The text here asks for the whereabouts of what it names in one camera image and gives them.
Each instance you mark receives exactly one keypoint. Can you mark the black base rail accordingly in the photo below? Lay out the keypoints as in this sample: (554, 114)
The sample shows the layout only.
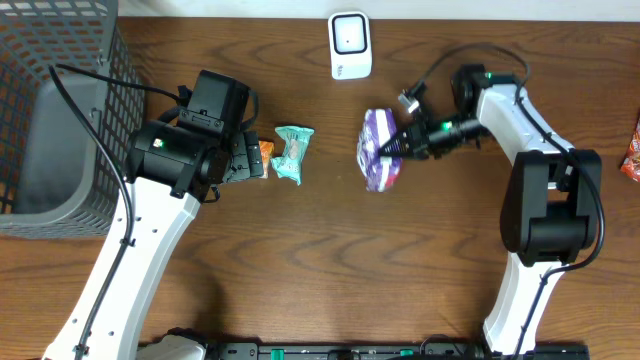
(433, 350)

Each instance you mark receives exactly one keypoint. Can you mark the purple red snack bag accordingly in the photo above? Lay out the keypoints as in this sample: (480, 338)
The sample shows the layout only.
(379, 172)

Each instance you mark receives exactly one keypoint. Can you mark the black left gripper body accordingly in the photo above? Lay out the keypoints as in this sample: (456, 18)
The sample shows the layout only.
(252, 160)

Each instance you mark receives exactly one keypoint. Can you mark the white barcode scanner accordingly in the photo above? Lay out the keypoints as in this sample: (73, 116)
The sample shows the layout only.
(350, 45)

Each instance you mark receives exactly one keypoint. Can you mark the grey plastic mesh basket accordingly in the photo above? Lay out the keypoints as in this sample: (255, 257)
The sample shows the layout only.
(55, 183)

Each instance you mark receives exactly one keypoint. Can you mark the orange white snack packet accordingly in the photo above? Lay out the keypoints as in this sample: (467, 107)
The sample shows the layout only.
(267, 149)

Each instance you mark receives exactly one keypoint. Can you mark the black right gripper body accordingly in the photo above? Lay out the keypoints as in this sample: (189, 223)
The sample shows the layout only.
(439, 134)

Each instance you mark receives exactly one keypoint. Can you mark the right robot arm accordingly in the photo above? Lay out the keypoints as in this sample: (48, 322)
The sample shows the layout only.
(552, 218)

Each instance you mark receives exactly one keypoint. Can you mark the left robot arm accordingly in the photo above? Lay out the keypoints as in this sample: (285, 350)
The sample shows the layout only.
(173, 165)

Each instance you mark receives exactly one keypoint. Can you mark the red Top chocolate bar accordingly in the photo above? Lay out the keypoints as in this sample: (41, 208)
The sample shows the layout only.
(630, 163)

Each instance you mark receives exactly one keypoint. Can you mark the teal snack packet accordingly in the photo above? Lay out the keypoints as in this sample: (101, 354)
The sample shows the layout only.
(297, 140)

